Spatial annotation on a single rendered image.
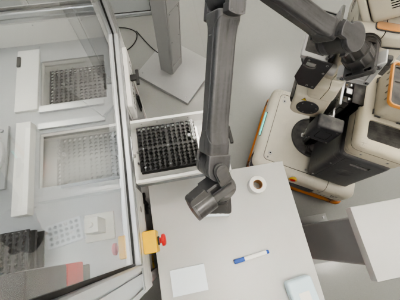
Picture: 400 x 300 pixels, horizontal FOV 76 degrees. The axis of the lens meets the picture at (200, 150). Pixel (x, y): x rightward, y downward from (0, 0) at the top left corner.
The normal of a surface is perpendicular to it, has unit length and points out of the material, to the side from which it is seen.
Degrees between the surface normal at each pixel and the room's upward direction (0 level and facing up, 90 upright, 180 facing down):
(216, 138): 30
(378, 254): 0
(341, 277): 0
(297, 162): 0
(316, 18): 43
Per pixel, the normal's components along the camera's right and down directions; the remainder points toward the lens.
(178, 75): 0.08, -0.32
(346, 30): 0.44, 0.23
